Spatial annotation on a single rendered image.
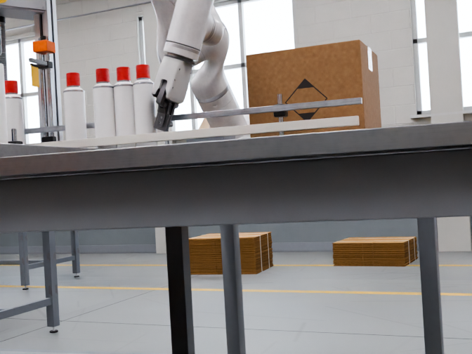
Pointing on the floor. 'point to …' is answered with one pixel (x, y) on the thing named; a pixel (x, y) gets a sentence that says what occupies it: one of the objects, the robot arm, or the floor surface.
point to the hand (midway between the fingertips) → (162, 121)
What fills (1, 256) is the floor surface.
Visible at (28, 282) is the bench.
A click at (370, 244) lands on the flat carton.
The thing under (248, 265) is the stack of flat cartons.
